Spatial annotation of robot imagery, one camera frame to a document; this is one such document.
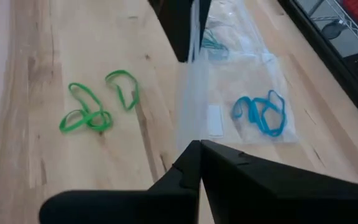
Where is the clear plastic zip bag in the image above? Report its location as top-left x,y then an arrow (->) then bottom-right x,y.
200,0 -> 281,63
175,0 -> 300,146

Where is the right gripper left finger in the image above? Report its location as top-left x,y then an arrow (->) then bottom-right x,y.
39,139 -> 203,224

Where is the black aluminium table frame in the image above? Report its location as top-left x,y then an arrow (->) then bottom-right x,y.
277,0 -> 358,135

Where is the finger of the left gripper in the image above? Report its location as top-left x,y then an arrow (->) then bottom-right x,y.
198,0 -> 213,42
149,0 -> 195,63

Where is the teal rubber band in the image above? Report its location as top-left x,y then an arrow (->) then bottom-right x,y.
202,29 -> 229,50

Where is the chrome wire shelf cart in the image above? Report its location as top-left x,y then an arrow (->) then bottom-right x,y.
306,0 -> 358,62

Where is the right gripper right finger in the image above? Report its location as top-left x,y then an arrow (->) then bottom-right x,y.
200,139 -> 358,224

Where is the grey cart caster wheel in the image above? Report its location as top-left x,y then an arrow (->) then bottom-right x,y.
321,19 -> 348,40

